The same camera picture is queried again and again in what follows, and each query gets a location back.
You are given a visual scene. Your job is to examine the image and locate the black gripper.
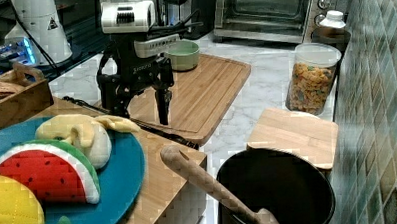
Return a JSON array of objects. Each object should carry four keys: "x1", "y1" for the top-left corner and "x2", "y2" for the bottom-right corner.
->
[{"x1": 96, "y1": 34, "x2": 174, "y2": 125}]

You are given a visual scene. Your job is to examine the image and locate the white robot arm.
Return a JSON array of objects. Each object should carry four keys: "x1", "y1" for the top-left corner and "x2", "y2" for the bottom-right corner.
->
[{"x1": 6, "y1": 0, "x2": 179, "y2": 125}]

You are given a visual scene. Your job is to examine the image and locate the wooden cutting board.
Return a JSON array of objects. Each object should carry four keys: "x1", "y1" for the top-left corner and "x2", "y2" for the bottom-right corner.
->
[{"x1": 128, "y1": 54, "x2": 251, "y2": 146}]

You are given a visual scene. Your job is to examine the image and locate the plush peeled banana toy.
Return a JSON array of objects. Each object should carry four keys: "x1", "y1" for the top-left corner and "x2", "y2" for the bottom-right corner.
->
[{"x1": 35, "y1": 114, "x2": 140, "y2": 170}]

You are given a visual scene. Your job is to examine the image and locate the green ceramic bowl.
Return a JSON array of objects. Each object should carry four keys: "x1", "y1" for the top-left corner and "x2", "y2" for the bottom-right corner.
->
[{"x1": 165, "y1": 40, "x2": 200, "y2": 72}]

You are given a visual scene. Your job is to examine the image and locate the blue round plate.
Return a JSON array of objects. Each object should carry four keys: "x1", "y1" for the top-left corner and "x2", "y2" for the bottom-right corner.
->
[{"x1": 0, "y1": 117, "x2": 145, "y2": 224}]

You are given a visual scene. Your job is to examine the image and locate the plush watermelon slice toy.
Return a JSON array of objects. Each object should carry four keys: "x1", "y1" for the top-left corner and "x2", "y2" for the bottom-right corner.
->
[{"x1": 0, "y1": 139, "x2": 100, "y2": 204}]

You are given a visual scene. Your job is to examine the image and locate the wooden spoon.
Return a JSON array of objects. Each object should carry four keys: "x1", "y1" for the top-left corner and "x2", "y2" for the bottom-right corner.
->
[{"x1": 160, "y1": 145, "x2": 279, "y2": 224}]

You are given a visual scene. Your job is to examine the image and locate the silver toaster oven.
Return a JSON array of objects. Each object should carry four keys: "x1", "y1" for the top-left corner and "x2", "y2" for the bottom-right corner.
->
[{"x1": 214, "y1": 0, "x2": 337, "y2": 44}]

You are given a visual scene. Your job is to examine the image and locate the teal canister with wooden lid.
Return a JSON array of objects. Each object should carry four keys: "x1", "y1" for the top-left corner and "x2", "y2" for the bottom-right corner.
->
[{"x1": 247, "y1": 107, "x2": 338, "y2": 171}]

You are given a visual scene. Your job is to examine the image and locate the clear cereal container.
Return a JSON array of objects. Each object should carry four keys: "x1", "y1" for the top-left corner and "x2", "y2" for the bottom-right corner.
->
[{"x1": 285, "y1": 43, "x2": 342, "y2": 115}]

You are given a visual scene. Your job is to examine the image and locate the black utensil pot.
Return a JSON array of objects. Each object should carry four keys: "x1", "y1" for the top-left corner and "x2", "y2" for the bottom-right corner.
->
[{"x1": 217, "y1": 149, "x2": 336, "y2": 224}]

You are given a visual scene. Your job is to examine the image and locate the dark glass jar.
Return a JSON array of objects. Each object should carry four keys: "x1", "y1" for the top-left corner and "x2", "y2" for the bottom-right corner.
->
[{"x1": 311, "y1": 26, "x2": 351, "y2": 52}]

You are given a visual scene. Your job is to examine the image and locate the white cap wooden bottle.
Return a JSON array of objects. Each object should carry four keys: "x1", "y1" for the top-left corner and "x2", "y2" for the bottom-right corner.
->
[{"x1": 319, "y1": 10, "x2": 346, "y2": 35}]

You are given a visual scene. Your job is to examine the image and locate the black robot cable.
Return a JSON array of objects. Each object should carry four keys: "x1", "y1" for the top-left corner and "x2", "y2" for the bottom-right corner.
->
[{"x1": 146, "y1": 8, "x2": 206, "y2": 42}]

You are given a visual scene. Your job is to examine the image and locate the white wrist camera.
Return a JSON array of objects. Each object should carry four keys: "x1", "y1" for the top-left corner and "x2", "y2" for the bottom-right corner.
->
[{"x1": 101, "y1": 1, "x2": 155, "y2": 34}]

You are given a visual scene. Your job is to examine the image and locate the wooden tray with handle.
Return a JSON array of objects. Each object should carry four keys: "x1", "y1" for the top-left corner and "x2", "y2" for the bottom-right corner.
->
[{"x1": 0, "y1": 63, "x2": 54, "y2": 130}]

